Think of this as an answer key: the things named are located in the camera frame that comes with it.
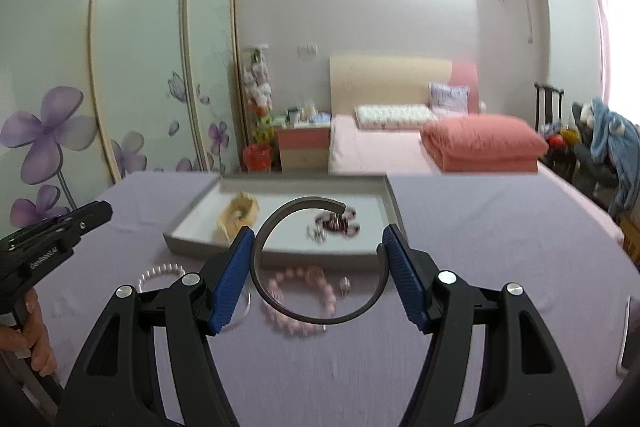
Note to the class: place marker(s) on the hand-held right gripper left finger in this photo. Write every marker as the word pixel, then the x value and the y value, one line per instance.
pixel 232 277

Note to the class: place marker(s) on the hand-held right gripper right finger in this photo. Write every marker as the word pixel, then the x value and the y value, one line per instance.
pixel 405 277

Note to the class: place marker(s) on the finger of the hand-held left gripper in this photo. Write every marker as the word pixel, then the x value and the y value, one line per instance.
pixel 92 214

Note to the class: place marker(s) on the silver cuff bangle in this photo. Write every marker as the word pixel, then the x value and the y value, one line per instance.
pixel 280 309

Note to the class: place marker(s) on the beige wooden comb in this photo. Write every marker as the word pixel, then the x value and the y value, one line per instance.
pixel 235 217

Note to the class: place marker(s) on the grey shallow cardboard box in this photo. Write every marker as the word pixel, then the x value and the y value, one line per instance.
pixel 290 214

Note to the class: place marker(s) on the person's left hand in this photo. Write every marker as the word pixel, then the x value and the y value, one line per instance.
pixel 40 337

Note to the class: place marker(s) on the thin silver bangle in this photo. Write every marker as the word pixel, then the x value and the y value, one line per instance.
pixel 242 314

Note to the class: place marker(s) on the red basket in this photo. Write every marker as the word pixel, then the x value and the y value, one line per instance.
pixel 257 157

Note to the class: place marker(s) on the bed with pink sheet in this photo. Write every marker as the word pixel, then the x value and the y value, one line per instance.
pixel 375 152

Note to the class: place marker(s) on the lilac tablecloth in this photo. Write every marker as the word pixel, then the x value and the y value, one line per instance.
pixel 325 382

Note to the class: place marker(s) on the pink and white nightstand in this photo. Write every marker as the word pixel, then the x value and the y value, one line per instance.
pixel 302 149

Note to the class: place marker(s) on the folded pink quilt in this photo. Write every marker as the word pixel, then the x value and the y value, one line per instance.
pixel 485 144

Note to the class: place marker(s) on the flat white patterned pillow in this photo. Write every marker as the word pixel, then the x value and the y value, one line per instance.
pixel 392 116

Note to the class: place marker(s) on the flower print sliding wardrobe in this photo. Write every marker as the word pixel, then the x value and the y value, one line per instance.
pixel 135 57

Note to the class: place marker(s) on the small patterned pillow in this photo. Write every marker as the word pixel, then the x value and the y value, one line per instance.
pixel 449 97

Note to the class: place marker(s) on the clear tube of plush toys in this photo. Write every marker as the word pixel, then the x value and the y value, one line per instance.
pixel 259 92

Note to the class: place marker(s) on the beige and pink headboard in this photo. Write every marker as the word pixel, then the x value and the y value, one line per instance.
pixel 385 79

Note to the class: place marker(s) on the colourful toys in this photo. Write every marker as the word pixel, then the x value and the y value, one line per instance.
pixel 562 137

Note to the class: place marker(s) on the grey plush garment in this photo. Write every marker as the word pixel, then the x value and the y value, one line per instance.
pixel 587 162

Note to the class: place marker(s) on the dark wooden chair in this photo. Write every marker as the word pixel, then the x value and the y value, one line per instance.
pixel 547 107

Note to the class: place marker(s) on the white smartphone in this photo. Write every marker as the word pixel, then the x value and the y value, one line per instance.
pixel 624 347

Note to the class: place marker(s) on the blue fleece garment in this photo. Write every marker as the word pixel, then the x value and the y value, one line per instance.
pixel 612 142

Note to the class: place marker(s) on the white air conditioner pipe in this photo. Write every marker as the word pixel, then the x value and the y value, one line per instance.
pixel 528 12

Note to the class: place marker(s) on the pink curtain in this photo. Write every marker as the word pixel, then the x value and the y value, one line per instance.
pixel 607 7

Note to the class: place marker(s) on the white wall switch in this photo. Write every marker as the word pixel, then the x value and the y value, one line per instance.
pixel 307 50

